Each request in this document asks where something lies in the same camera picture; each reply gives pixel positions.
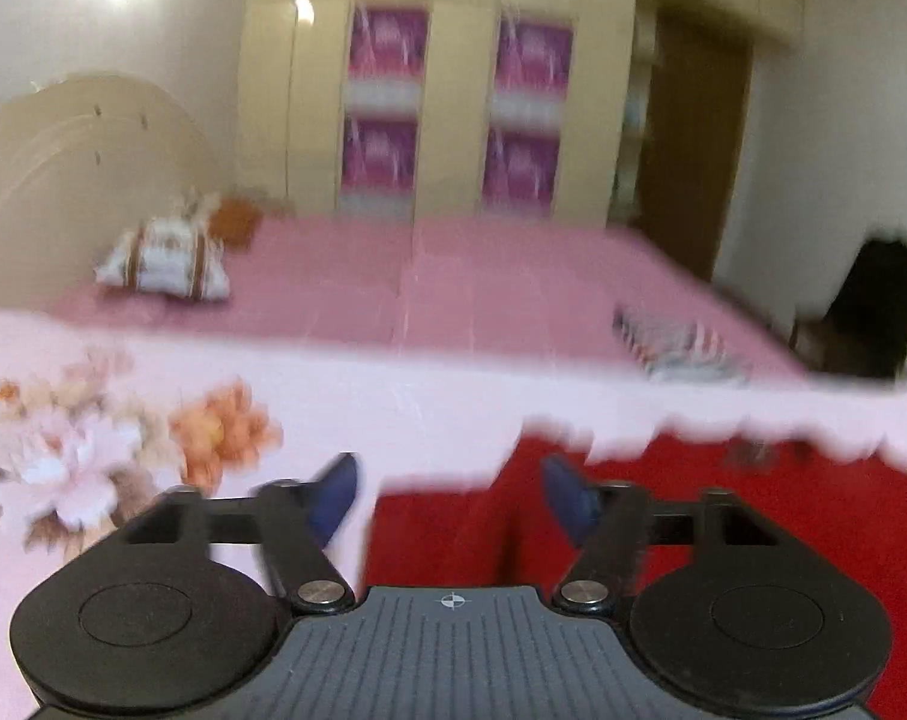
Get purple wall poster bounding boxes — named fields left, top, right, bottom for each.
left=483, top=127, right=561, bottom=215
left=346, top=4, right=429, bottom=113
left=339, top=114, right=418, bottom=215
left=492, top=11, right=574, bottom=122

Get striped folded cloth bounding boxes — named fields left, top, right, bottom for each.
left=613, top=304, right=752, bottom=385

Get brown wooden door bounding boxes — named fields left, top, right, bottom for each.
left=637, top=15, right=755, bottom=280

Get cream open shelf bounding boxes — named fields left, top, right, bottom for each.
left=610, top=15, right=660, bottom=227

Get floral white bedsheet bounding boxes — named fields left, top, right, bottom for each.
left=0, top=311, right=907, bottom=720

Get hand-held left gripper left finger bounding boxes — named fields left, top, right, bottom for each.
left=125, top=454, right=360, bottom=614

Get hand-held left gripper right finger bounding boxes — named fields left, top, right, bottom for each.
left=541, top=456, right=782, bottom=614

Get cream overhead cabinet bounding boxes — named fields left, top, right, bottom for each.
left=637, top=0, right=807, bottom=53

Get red sequined sweater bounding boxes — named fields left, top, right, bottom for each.
left=359, top=431, right=907, bottom=720

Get cream arched headboard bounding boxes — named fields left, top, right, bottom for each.
left=0, top=73, right=215, bottom=310

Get pink bedsheet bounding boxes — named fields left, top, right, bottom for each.
left=48, top=211, right=809, bottom=385

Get black backpack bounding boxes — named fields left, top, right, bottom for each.
left=797, top=236, right=907, bottom=380

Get patterned white pillow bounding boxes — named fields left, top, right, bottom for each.
left=172, top=191, right=223, bottom=222
left=95, top=214, right=231, bottom=302

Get cream wardrobe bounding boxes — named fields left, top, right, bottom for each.
left=235, top=0, right=643, bottom=224

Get orange pillow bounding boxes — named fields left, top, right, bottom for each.
left=213, top=197, right=265, bottom=248

